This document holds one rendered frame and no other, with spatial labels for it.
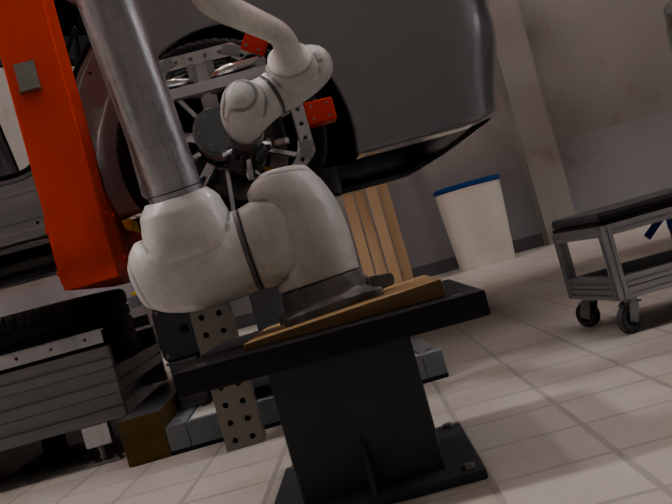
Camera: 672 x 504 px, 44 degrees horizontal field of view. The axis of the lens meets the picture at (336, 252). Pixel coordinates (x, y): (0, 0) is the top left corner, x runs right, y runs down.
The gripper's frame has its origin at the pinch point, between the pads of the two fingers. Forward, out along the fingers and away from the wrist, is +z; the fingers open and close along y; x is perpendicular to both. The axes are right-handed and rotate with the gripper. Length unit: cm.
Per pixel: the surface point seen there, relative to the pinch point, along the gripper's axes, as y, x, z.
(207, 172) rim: 9.7, -19.2, 38.0
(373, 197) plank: -130, -142, 449
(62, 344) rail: 64, 21, 42
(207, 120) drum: 6.5, -22.6, 10.6
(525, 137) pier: -286, -168, 470
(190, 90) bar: 9.0, -29.4, 4.2
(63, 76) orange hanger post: 43, -48, 12
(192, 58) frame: 5, -48, 19
